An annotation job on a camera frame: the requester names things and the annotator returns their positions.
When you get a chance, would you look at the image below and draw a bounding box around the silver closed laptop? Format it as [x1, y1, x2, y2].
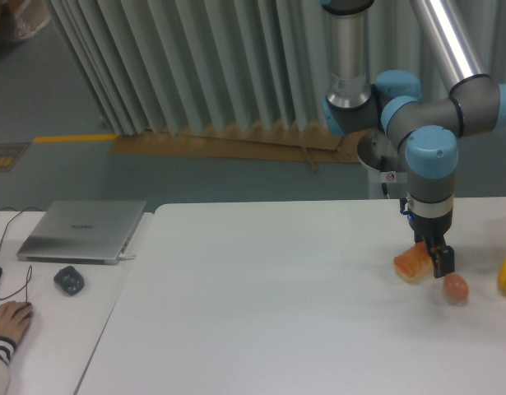
[16, 200, 146, 264]

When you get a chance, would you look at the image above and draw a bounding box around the brown egg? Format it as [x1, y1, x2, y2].
[443, 273, 469, 303]

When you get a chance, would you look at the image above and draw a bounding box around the grey folding partition screen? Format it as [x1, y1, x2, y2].
[41, 0, 506, 138]

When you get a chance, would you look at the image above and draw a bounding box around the orange bread loaf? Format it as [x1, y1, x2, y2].
[393, 242, 433, 282]

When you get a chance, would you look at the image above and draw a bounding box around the person's hand on mouse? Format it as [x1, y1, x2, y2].
[0, 301, 34, 346]

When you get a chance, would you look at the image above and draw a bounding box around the white laptop cable plug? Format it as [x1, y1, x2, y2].
[118, 254, 136, 261]

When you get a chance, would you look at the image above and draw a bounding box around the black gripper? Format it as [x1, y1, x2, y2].
[400, 197, 455, 278]

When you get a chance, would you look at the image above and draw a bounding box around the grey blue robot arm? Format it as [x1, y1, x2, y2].
[321, 1, 506, 278]

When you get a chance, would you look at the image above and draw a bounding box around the black earbuds case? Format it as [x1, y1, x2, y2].
[53, 266, 85, 296]

